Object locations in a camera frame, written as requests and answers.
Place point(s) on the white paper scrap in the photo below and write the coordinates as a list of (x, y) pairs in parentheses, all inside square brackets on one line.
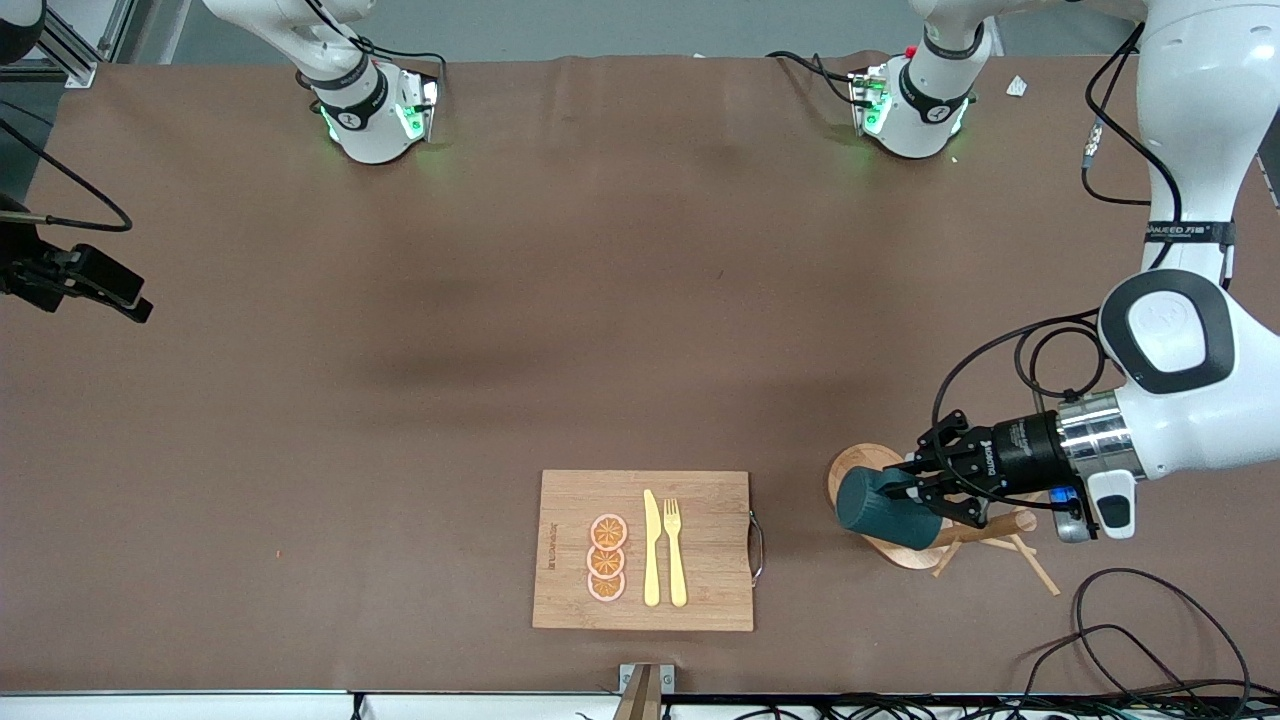
[(1017, 86)]

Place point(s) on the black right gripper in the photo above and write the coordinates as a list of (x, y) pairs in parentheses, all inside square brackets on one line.
[(22, 272)]

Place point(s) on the yellow plastic fork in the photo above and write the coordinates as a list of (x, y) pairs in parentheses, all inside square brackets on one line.
[(677, 570)]

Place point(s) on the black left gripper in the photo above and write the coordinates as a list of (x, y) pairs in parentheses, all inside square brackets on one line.
[(1020, 450)]

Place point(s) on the metal table edge bracket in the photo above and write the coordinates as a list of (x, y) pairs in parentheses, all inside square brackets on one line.
[(645, 680)]

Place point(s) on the bamboo cutting board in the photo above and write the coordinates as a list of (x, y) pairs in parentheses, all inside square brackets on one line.
[(710, 560)]

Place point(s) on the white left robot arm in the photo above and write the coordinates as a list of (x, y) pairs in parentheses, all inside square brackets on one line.
[(1200, 100)]

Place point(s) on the wooden cup rack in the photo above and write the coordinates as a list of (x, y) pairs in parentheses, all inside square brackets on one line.
[(860, 457)]

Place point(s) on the toy orange slice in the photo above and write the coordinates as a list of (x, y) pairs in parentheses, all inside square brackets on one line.
[(605, 562), (608, 531), (605, 589)]

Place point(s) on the brown table cover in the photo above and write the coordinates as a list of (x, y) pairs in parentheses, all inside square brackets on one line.
[(500, 300)]

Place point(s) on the dark green cup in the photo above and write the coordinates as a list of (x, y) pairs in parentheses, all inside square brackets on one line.
[(880, 515)]

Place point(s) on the yellow plastic knife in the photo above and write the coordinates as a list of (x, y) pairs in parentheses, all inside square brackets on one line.
[(652, 560)]

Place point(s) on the aluminium frame profile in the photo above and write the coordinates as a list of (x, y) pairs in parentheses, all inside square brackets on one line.
[(75, 68)]

